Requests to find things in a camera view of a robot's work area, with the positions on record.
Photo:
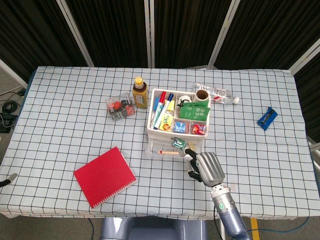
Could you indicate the black power adapter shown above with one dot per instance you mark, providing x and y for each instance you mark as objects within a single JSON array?
[{"x": 5, "y": 125}]

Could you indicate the whiteboard marker with blue cap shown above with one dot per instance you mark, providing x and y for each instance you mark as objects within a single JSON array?
[{"x": 170, "y": 97}]

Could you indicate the checkered light blue tablecloth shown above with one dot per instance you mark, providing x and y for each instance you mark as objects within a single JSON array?
[{"x": 100, "y": 140}]

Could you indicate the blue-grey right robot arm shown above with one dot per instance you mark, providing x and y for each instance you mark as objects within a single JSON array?
[{"x": 230, "y": 215}]

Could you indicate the grey-blue robot torso base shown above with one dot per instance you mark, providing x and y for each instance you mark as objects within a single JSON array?
[{"x": 155, "y": 230}]

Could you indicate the clear box of coffee capsules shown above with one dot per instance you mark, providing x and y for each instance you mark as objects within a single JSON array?
[{"x": 120, "y": 107}]

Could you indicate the cardboard tape roll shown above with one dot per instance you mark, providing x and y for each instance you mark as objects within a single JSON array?
[{"x": 200, "y": 99}]

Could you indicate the small green circuit board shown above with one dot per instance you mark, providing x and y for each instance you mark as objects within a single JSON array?
[{"x": 178, "y": 143}]

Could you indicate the black folding partition screen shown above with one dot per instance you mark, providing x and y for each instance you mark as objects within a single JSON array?
[{"x": 112, "y": 30}]

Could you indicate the whiteboard marker with red cap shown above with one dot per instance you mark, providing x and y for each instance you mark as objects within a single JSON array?
[{"x": 163, "y": 95}]

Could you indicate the clear plastic water bottle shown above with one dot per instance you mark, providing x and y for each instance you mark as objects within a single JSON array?
[{"x": 220, "y": 93}]

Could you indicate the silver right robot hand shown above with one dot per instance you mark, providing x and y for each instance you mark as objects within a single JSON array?
[{"x": 210, "y": 167}]

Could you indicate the red spiral notebook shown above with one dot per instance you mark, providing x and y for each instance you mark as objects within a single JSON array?
[{"x": 105, "y": 177}]

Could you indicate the blue eraser block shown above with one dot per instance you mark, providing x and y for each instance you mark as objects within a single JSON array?
[{"x": 156, "y": 104}]

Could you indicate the blue candy packet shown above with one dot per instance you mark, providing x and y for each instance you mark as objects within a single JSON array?
[{"x": 180, "y": 127}]

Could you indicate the wooden stick with red band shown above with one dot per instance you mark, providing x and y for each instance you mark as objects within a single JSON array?
[{"x": 168, "y": 152}]

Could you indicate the blue snack bar wrapper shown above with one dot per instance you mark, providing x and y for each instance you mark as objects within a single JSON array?
[{"x": 267, "y": 118}]

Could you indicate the red candy packet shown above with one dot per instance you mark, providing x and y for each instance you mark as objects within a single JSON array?
[{"x": 198, "y": 129}]

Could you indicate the gold binder clips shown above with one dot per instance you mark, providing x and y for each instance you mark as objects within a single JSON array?
[{"x": 191, "y": 146}]

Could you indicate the clear plastic drawer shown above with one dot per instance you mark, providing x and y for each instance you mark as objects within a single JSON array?
[{"x": 160, "y": 156}]

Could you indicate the tea bottle with yellow cap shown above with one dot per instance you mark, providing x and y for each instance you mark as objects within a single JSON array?
[{"x": 140, "y": 96}]

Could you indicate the yellow snack packet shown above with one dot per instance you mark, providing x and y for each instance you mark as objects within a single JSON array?
[{"x": 167, "y": 122}]

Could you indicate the green tea packet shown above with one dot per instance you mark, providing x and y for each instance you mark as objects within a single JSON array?
[
  {"x": 201, "y": 104},
  {"x": 193, "y": 113}
]

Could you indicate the white desk organizer with drawers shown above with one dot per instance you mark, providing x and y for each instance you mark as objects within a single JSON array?
[{"x": 150, "y": 125}]

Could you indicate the yellow sticky note pad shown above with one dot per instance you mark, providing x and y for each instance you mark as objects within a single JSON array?
[{"x": 170, "y": 107}]

